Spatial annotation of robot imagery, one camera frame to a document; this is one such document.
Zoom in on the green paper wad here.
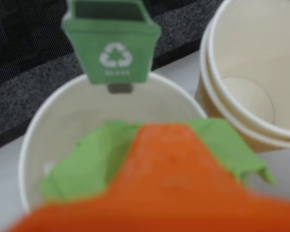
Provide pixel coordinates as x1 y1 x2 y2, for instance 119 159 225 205
40 117 276 201

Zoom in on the green recycle bin sign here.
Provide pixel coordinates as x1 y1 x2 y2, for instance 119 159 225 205
60 0 162 85

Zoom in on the black foam border strip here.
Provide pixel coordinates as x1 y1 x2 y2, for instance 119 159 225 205
0 18 223 153

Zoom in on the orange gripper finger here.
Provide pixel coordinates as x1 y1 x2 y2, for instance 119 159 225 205
7 122 290 232

